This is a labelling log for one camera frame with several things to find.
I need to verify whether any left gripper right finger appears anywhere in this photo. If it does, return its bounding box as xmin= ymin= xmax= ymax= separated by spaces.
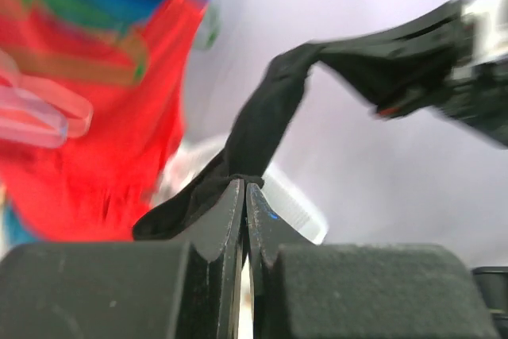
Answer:
xmin=245 ymin=184 xmax=500 ymax=338

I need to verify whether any black tank top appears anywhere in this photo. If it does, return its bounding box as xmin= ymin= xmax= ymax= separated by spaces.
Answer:
xmin=133 ymin=0 xmax=464 ymax=241

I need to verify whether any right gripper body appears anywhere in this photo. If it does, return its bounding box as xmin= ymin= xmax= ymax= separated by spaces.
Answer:
xmin=372 ymin=0 xmax=508 ymax=149

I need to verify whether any pink wire hanger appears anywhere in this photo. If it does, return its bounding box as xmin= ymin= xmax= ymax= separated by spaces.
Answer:
xmin=1 ymin=52 xmax=94 ymax=148

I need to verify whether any red tank top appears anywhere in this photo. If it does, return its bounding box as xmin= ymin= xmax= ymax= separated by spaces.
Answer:
xmin=1 ymin=0 xmax=205 ymax=241

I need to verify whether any green hanger with tops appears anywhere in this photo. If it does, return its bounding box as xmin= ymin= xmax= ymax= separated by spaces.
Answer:
xmin=19 ymin=0 xmax=221 ymax=86

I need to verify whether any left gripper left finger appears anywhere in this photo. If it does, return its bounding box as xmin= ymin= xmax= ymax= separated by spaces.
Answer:
xmin=1 ymin=180 xmax=245 ymax=338

